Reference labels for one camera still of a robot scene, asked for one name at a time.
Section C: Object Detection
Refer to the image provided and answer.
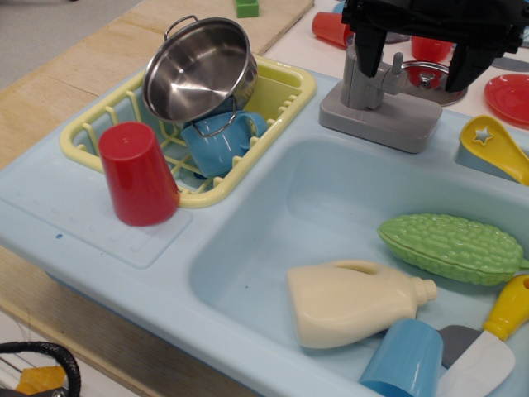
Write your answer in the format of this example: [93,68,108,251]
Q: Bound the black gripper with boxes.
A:
[341,1,528,93]

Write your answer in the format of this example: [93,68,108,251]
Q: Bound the grey toy faucet with lever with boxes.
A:
[319,45,442,153]

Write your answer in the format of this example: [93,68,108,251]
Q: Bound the red upright cup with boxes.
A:
[412,36,452,63]

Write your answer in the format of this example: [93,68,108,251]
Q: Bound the steel pot lid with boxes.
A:
[402,60,468,107]

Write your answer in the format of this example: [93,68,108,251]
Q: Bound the grey toy knife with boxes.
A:
[492,57,529,73]

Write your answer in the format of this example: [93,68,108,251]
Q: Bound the red lying cup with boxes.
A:
[312,12,354,48]

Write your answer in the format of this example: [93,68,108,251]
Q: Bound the red plate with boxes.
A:
[484,74,528,126]

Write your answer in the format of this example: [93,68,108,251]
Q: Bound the yellow star spoon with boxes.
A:
[460,115,528,186]

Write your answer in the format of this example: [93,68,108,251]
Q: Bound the yellow dish rack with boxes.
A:
[59,57,317,208]

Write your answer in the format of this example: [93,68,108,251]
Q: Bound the green toy block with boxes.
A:
[234,0,260,18]

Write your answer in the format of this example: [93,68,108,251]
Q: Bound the green toy bitter gourd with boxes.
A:
[377,213,528,286]

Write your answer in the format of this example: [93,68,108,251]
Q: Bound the stainless steel pot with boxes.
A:
[142,15,258,123]

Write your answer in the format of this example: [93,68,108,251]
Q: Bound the blue mug in rack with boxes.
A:
[180,111,268,178]

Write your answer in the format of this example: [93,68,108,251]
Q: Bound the light blue toy sink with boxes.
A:
[1,74,528,396]

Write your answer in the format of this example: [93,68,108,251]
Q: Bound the cream toy detergent bottle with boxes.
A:
[286,260,438,349]

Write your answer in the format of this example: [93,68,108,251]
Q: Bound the grey toy spatula piece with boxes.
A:
[439,325,481,369]

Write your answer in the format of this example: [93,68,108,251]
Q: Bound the blue cup in basin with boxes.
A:
[360,319,444,396]

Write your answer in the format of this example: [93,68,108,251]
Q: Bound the red upturned plastic cup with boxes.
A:
[98,122,180,227]

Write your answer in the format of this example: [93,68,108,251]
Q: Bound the yellow cloth piece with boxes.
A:
[15,366,66,395]

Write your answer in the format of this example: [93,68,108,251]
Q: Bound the yellow handled white toy knife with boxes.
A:
[436,274,528,396]

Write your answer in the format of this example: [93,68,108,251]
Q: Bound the black braided cable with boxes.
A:
[0,341,83,397]

